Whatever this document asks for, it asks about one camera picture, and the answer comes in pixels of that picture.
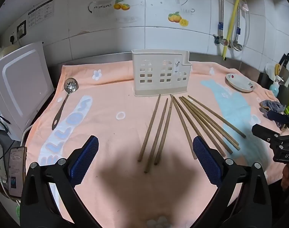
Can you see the white wall socket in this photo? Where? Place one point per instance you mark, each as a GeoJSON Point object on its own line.
{"type": "Point", "coordinates": [12, 39]}

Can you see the white shallow dish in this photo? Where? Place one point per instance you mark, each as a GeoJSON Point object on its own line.
{"type": "Point", "coordinates": [239, 82]}

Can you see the white wall notice sticker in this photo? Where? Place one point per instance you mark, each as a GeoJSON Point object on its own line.
{"type": "Point", "coordinates": [41, 11]}

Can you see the smartphone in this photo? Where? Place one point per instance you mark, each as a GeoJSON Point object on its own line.
{"type": "Point", "coordinates": [16, 166]}

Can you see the white countertop appliance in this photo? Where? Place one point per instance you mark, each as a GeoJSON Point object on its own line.
{"type": "Point", "coordinates": [23, 80]}

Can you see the cream plastic utensil holder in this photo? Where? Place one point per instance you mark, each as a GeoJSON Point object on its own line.
{"type": "Point", "coordinates": [158, 59]}

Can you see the grey blue rag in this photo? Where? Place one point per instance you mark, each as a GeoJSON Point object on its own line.
{"type": "Point", "coordinates": [270, 105]}

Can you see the metal water valve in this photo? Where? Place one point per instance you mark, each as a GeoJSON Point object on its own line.
{"type": "Point", "coordinates": [237, 45]}
{"type": "Point", "coordinates": [220, 40]}

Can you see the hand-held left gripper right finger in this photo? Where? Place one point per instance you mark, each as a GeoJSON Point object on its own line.
{"type": "Point", "coordinates": [206, 161]}

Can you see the person's right hand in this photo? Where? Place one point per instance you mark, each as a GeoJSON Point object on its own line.
{"type": "Point", "coordinates": [287, 177]}

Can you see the peach printed towel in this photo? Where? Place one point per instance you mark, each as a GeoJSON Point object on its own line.
{"type": "Point", "coordinates": [111, 104]}

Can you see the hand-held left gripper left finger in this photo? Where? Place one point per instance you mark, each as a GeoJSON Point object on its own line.
{"type": "Point", "coordinates": [86, 161]}

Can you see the steel slotted spoon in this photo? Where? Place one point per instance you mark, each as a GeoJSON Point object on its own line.
{"type": "Point", "coordinates": [71, 85]}

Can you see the black knife rack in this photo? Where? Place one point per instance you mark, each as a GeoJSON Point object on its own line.
{"type": "Point", "coordinates": [263, 79]}

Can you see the clear plastic tube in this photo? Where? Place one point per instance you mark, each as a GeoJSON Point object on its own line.
{"type": "Point", "coordinates": [248, 19]}

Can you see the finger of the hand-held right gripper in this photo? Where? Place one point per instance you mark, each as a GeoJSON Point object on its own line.
{"type": "Point", "coordinates": [277, 117]}
{"type": "Point", "coordinates": [263, 131]}

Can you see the black wall socket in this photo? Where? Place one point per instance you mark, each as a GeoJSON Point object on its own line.
{"type": "Point", "coordinates": [21, 29]}

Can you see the row of wooden chopsticks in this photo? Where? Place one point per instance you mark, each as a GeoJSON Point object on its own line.
{"type": "Point", "coordinates": [186, 103]}

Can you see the yellow kitchen tool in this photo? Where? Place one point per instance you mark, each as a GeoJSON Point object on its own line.
{"type": "Point", "coordinates": [277, 69]}

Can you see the blue dish soap bottle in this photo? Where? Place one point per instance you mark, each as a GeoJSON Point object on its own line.
{"type": "Point", "coordinates": [275, 88]}

